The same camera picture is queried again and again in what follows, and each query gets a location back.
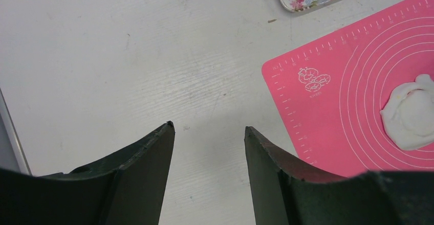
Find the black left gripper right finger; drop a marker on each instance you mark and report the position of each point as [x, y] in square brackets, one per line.
[287, 190]

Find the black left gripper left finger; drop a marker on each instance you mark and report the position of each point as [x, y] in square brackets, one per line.
[124, 187]

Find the white dough lump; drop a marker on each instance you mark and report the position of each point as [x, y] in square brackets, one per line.
[408, 114]

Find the pink silicone baking mat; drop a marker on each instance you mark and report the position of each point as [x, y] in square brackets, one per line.
[330, 92]

